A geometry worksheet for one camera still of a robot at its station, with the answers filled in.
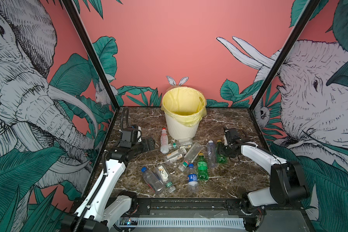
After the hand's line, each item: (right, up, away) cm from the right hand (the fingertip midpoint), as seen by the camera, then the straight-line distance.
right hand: (219, 149), depth 91 cm
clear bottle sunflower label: (-18, -5, 0) cm, 19 cm away
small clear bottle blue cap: (-18, -19, -10) cm, 29 cm away
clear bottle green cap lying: (-34, -13, -11) cm, 38 cm away
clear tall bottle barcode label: (-5, -3, 0) cm, 6 cm away
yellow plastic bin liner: (-20, +29, +9) cm, 37 cm away
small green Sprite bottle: (-12, -10, -8) cm, 18 cm away
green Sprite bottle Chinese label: (0, -5, -3) cm, 6 cm away
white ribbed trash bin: (-26, +10, +16) cm, 32 cm away
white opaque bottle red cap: (-36, +2, +2) cm, 36 cm away
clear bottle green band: (-20, +3, +5) cm, 21 cm away
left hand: (-43, +7, -12) cm, 45 cm away
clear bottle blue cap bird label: (-41, -17, -10) cm, 46 cm away
